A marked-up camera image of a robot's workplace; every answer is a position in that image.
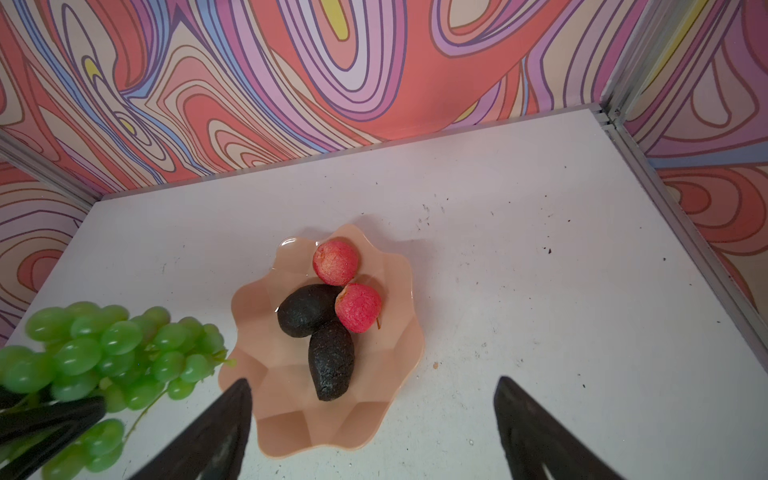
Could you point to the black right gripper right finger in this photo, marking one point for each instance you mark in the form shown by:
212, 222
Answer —
536, 445

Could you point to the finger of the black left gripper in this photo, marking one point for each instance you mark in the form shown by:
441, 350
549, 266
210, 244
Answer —
62, 424

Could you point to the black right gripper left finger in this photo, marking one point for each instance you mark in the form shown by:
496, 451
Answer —
212, 446

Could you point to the green fake grape bunch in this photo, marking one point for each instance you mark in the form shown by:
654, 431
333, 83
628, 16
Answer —
129, 362

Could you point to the dark fake avocado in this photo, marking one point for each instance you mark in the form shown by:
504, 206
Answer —
307, 309
331, 360

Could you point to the pink scalloped fruit bowl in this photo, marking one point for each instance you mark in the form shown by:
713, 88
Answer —
289, 416

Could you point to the dark fake avocado in bowl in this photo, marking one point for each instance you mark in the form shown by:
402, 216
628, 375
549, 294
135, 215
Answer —
307, 309

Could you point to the red fake apple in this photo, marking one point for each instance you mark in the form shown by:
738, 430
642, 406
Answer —
358, 307
336, 262

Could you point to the aluminium table edge rail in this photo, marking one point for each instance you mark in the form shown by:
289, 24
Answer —
745, 317

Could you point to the left aluminium corner post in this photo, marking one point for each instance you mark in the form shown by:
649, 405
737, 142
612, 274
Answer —
24, 158

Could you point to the aluminium corner frame post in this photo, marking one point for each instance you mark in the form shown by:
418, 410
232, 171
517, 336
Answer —
654, 32

